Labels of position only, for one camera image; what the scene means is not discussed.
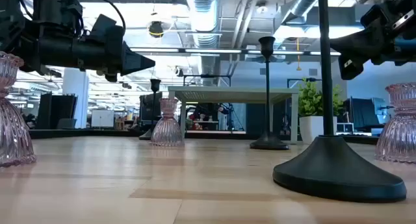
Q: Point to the black cabinet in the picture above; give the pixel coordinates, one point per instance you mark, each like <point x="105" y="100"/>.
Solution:
<point x="55" y="110"/>

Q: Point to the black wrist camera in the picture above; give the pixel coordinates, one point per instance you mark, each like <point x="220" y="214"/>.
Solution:
<point x="109" y="30"/>
<point x="373" y="16"/>

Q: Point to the green plant in white pot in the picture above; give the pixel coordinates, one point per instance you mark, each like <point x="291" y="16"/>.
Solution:
<point x="310" y="100"/>

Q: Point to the tall black candlestick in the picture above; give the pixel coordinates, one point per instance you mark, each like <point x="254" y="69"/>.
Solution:
<point x="326" y="87"/>
<point x="269" y="144"/>
<point x="155" y="84"/>

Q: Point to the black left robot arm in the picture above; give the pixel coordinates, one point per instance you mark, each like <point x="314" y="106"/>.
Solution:
<point x="9" y="22"/>

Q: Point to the black aluminium rig frame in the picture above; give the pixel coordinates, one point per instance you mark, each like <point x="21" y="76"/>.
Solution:
<point x="81" y="133"/>

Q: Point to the black monitor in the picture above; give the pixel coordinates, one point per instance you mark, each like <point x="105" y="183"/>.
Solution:
<point x="146" y="107"/>

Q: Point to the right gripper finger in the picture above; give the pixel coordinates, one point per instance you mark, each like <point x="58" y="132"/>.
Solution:
<point x="360" y="52"/>
<point x="367" y="40"/>

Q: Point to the black round ceiling-hung device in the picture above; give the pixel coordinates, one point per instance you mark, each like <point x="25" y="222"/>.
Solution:
<point x="156" y="29"/>

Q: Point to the white cabinet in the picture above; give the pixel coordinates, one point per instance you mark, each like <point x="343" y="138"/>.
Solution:
<point x="102" y="118"/>

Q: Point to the wide silver ventilation duct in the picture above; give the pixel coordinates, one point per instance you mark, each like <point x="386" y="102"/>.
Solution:
<point x="204" y="16"/>

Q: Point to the slanted silver ventilation duct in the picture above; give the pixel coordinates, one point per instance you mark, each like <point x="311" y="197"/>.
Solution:
<point x="302" y="3"/>

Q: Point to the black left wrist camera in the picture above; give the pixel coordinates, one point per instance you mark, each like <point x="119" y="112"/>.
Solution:
<point x="109" y="30"/>

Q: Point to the white column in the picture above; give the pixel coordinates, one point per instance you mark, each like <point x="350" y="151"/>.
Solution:
<point x="76" y="97"/>

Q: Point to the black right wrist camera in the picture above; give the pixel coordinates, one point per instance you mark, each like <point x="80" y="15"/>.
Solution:
<point x="373" y="16"/>

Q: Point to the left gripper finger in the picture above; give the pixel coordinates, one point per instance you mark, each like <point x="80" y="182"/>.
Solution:
<point x="130" y="69"/>
<point x="131" y="56"/>

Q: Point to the pink ribbed glass candle holder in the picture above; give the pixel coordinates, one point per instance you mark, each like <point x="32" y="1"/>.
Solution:
<point x="398" y="136"/>
<point x="167" y="133"/>
<point x="13" y="136"/>

